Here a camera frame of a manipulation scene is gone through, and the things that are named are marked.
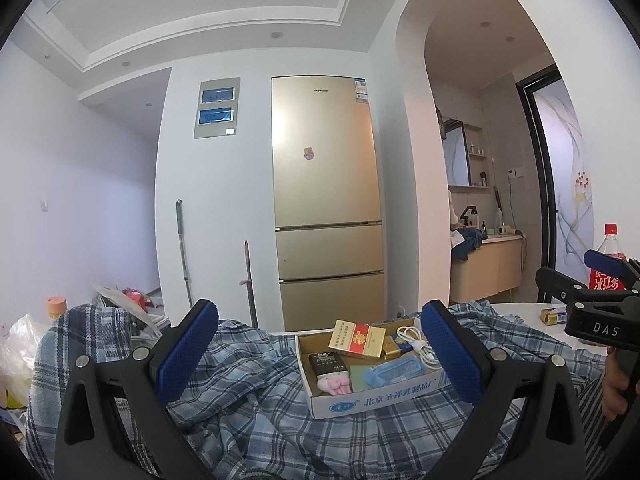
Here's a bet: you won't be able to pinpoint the blue clothes pile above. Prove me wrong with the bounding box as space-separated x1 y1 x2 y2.
450 227 488 261

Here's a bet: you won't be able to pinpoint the person's right hand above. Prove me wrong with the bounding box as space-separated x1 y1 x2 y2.
601 347 636 413

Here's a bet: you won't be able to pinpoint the black cigarette pack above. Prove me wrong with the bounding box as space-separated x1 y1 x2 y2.
307 351 349 378

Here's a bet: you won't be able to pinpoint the floral glass door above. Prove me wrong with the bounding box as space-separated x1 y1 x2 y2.
532 80 596 271

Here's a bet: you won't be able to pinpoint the white cardboard box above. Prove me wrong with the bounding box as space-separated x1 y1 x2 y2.
295 317 453 420

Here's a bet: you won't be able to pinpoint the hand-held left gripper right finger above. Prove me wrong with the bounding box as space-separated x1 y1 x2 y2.
421 300 586 480

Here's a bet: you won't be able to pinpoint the white plastic bag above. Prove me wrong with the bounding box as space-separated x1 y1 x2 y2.
0 312 48 408

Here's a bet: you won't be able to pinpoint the pile of clutter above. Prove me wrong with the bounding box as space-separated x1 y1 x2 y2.
92 284 166 331

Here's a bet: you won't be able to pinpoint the bathroom mirror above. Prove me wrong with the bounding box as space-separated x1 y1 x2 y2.
442 122 471 188

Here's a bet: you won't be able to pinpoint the grey wall panel blue screens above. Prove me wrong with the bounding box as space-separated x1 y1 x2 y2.
193 77 241 140

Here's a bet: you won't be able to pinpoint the wall niche shelf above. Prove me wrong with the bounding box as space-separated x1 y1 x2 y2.
467 127 493 188

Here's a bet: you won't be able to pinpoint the wooden vanity cabinet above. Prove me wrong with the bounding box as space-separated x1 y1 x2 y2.
448 235 525 306

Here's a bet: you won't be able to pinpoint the black door frame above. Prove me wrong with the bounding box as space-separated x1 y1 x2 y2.
515 62 561 273

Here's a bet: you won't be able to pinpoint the pink white plush toy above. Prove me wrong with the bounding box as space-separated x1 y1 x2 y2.
320 374 353 396

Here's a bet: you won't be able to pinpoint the white charging cable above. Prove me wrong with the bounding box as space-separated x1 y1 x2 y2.
396 326 441 370

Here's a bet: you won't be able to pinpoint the gold blue cigarette pack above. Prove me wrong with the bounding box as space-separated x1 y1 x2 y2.
382 335 416 360

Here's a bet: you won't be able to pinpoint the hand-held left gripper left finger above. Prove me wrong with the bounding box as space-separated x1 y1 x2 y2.
55 299 219 480

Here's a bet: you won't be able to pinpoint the blue plaid cloth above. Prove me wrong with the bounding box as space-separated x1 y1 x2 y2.
25 300 606 480

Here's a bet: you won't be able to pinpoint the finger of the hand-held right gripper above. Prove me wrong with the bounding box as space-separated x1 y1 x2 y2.
535 266 617 306
583 249 640 288

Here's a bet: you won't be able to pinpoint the black power cord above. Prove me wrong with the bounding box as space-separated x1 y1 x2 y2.
505 175 528 286

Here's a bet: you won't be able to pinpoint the grey mop handle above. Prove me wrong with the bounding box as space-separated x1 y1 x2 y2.
176 200 193 308

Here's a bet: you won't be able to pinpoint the red iced tea bottle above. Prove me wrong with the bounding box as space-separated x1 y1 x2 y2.
590 224 627 292

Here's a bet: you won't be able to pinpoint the green card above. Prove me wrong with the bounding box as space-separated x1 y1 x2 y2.
348 364 378 392

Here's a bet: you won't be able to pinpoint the gold three-door fridge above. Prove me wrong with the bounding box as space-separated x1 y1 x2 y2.
271 76 387 333

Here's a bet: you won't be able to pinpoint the blue face mask pack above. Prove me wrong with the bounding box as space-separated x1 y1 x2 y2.
367 357 428 388

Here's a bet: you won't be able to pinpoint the red gold cigarette pack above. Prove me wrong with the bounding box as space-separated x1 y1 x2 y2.
328 319 387 361

